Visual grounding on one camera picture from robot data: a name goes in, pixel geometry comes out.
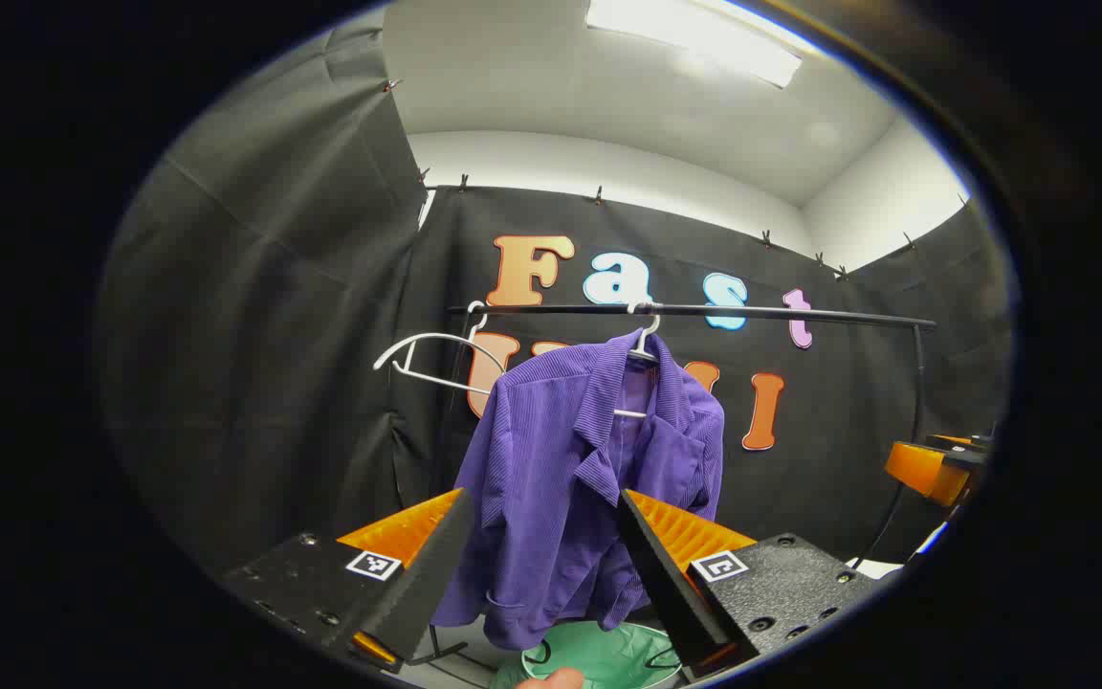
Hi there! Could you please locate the black metal clothes rack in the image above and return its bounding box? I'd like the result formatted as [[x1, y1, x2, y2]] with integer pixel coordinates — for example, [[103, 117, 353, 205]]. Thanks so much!
[[406, 301, 939, 668]]

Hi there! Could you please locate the green laundry hamper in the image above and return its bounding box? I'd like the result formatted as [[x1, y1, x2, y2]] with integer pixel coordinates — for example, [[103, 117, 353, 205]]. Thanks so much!
[[494, 620, 686, 689]]

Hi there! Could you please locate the ceiling light panel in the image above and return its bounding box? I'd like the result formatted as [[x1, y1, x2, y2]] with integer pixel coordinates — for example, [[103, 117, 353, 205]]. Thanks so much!
[[584, 0, 805, 89]]

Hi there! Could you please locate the black backdrop cloth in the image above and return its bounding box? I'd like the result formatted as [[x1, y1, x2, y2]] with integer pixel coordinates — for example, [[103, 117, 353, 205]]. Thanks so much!
[[97, 10, 1016, 575]]

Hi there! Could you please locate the white board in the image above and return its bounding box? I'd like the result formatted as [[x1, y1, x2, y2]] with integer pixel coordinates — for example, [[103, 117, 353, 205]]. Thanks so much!
[[846, 522, 950, 582]]

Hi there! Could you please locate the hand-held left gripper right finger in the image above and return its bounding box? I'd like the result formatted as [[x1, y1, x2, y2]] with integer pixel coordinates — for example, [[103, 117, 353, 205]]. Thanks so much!
[[618, 490, 882, 682]]

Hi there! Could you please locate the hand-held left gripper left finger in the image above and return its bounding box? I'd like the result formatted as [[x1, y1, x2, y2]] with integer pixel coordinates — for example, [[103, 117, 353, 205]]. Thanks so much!
[[221, 488, 475, 671]]

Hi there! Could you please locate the white plastic hanger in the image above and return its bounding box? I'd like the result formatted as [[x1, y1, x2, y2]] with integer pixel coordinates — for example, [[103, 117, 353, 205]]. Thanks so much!
[[372, 301, 509, 396], [613, 301, 664, 420]]

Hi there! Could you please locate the purple ribbed shirt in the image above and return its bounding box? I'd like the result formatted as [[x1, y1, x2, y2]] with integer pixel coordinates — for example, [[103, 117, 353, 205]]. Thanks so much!
[[431, 330, 726, 652]]

